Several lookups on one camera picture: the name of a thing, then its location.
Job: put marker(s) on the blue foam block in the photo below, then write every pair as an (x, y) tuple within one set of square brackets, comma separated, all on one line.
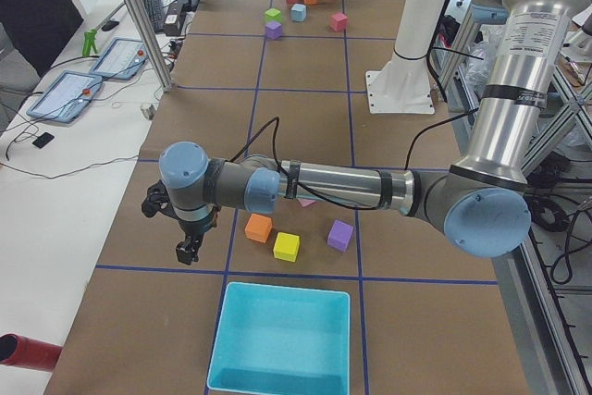
[(298, 13)]

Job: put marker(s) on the green figurine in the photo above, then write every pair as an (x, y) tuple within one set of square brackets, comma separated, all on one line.
[(89, 45)]

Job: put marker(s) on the blue teach pendant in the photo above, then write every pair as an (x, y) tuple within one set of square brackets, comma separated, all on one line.
[(121, 60), (66, 98)]

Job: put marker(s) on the near purple foam block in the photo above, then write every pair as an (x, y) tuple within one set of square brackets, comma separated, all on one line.
[(340, 235)]

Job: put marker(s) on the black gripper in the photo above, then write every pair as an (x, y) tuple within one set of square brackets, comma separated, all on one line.
[(193, 228)]

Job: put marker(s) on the near orange foam block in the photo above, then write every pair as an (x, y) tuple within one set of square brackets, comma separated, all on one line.
[(258, 228)]

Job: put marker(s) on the red cylinder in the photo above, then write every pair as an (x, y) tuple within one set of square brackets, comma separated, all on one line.
[(27, 353)]

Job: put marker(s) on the yellow foam block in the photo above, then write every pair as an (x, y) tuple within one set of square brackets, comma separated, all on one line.
[(286, 247)]

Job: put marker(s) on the black keyboard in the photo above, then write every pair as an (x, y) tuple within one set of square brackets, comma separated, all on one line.
[(156, 13)]

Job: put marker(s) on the light pink foam block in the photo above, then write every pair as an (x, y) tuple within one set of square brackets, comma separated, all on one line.
[(306, 202)]

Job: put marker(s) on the far purple foam block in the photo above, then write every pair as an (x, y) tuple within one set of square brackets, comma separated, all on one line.
[(273, 30)]

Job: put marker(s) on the aluminium frame post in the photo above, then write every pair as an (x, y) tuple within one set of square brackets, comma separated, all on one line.
[(146, 31)]

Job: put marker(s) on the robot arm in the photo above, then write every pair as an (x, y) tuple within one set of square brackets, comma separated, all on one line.
[(477, 204)]

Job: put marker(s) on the green foam block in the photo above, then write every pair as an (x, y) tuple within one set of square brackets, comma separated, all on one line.
[(273, 14)]

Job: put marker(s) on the far pink foam block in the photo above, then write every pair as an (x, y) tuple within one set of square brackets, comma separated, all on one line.
[(339, 22)]

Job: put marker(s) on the cyan plastic bin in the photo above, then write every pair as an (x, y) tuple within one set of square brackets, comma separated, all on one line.
[(282, 340)]

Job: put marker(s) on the black smartphone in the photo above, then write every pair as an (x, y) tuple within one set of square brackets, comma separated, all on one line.
[(42, 140)]

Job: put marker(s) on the person in black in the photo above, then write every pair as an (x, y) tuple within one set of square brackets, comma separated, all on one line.
[(40, 29)]

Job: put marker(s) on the near blue teach pendant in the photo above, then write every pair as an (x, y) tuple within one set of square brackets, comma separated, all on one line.
[(66, 98)]

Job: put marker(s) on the far blue teach pendant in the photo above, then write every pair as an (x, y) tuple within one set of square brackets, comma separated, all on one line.
[(121, 60)]

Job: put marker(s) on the purple foam block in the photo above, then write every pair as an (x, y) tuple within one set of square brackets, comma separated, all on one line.
[(273, 30), (340, 235)]

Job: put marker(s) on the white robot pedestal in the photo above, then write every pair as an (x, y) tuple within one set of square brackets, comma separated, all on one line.
[(402, 86)]

